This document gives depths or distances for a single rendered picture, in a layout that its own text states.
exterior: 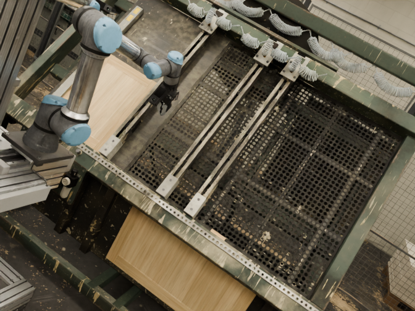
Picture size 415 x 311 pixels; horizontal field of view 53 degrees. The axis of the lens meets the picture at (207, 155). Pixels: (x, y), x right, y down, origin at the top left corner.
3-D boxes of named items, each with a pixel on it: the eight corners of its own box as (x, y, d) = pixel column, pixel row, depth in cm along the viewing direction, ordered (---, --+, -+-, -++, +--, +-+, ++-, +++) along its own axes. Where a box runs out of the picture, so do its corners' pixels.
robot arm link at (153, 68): (137, 72, 194) (155, 66, 201) (152, 84, 189) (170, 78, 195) (138, 57, 189) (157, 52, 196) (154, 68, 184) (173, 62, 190)
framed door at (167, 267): (107, 256, 271) (105, 257, 269) (143, 186, 255) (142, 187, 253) (222, 344, 251) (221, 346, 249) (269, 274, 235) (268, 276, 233)
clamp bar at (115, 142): (99, 153, 244) (87, 136, 222) (215, 17, 279) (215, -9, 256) (112, 162, 242) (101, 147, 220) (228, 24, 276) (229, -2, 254)
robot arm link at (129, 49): (54, 16, 161) (131, 65, 204) (70, 28, 156) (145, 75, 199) (70, -9, 160) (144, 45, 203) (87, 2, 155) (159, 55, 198)
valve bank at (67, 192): (-9, 161, 241) (4, 125, 234) (10, 158, 254) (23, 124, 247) (54, 210, 230) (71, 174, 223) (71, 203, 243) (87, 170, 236)
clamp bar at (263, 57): (154, 192, 235) (148, 179, 213) (267, 47, 270) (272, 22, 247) (168, 202, 233) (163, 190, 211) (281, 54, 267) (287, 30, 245)
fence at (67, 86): (39, 113, 255) (37, 110, 251) (138, 9, 282) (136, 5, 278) (46, 117, 253) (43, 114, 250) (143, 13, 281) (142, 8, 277)
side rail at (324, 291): (306, 302, 219) (310, 300, 209) (399, 142, 251) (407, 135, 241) (318, 311, 217) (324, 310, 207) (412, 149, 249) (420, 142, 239)
